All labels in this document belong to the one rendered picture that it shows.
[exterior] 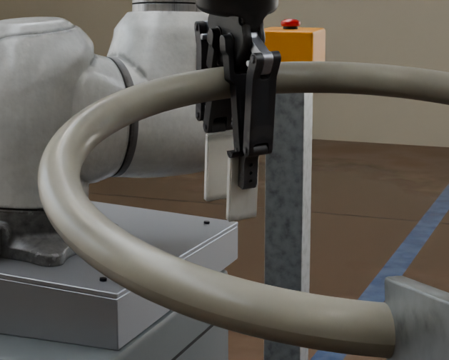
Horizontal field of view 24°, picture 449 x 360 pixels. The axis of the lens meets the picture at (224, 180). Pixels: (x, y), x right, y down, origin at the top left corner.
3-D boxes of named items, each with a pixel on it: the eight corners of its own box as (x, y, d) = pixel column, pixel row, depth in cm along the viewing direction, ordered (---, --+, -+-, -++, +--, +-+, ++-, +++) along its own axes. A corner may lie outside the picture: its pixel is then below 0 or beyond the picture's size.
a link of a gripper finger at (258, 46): (250, 15, 94) (278, 13, 90) (255, 72, 95) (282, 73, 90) (227, 16, 93) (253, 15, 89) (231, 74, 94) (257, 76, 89)
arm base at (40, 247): (-102, 253, 121) (-102, 207, 120) (0, 216, 141) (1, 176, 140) (38, 277, 115) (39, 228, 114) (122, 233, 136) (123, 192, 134)
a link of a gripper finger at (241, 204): (256, 146, 98) (260, 149, 97) (253, 214, 100) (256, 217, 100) (227, 150, 96) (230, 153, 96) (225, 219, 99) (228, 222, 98)
